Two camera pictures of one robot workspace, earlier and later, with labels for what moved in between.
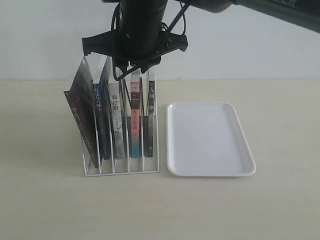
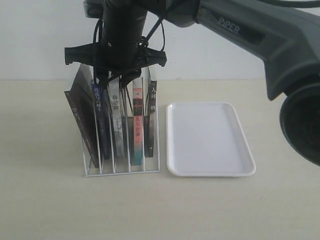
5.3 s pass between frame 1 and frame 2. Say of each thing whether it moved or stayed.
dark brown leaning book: stayed
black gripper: moved
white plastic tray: stayed
